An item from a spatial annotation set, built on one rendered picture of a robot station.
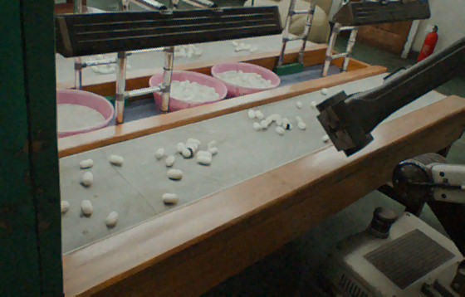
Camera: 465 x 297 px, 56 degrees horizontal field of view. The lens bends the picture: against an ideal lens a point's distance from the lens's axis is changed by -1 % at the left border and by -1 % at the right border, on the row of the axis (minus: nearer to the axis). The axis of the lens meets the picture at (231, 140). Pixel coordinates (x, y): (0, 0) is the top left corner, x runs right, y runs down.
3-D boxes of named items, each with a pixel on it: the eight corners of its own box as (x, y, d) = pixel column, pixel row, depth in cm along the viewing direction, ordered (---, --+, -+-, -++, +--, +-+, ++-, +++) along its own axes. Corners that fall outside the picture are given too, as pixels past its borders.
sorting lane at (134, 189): (445, 100, 194) (447, 96, 193) (25, 280, 75) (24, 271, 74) (385, 76, 211) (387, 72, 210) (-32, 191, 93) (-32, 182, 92)
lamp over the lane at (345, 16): (429, 19, 185) (436, 2, 181) (350, 27, 144) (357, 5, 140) (412, 13, 189) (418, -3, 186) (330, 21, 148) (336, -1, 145)
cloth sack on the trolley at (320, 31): (331, 46, 448) (341, 8, 430) (289, 54, 397) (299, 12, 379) (288, 29, 479) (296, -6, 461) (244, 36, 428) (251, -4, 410)
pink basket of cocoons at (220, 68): (288, 104, 174) (294, 82, 169) (241, 117, 156) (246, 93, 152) (242, 80, 189) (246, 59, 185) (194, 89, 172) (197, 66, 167)
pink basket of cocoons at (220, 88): (235, 109, 161) (239, 85, 157) (200, 136, 139) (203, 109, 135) (173, 88, 169) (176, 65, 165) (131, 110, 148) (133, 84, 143)
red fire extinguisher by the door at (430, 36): (429, 66, 522) (445, 26, 498) (423, 68, 509) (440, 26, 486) (418, 62, 529) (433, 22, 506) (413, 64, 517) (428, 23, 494)
